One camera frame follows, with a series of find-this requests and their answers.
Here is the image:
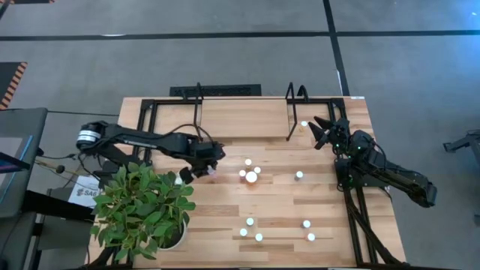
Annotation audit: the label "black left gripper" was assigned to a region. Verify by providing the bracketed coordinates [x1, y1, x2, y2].
[178, 138, 226, 185]

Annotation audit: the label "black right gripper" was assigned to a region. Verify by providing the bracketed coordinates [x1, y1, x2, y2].
[307, 115, 352, 155]

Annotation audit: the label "wooden shelf black metal frame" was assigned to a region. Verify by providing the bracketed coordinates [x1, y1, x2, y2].
[192, 81, 298, 143]

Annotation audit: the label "white plant pot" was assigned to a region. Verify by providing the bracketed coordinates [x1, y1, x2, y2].
[156, 219, 188, 251]

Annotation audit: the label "green leafy plant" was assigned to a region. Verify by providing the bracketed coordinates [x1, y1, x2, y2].
[89, 161, 197, 263]

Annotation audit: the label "white printed paper sheet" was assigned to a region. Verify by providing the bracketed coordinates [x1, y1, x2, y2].
[68, 175, 102, 209]

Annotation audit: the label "black stand legs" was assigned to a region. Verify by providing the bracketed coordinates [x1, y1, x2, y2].
[442, 129, 480, 166]

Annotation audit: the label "black crossbar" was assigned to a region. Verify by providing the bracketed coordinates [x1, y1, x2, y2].
[22, 190, 95, 223]

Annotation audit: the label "grey equipment cart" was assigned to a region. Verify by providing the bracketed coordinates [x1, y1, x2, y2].
[0, 107, 49, 270]

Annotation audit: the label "grey panel with blue edge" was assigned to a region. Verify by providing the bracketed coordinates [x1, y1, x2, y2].
[0, 134, 34, 218]

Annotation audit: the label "black cable with round knob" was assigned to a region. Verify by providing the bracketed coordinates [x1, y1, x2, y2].
[36, 148, 82, 176]

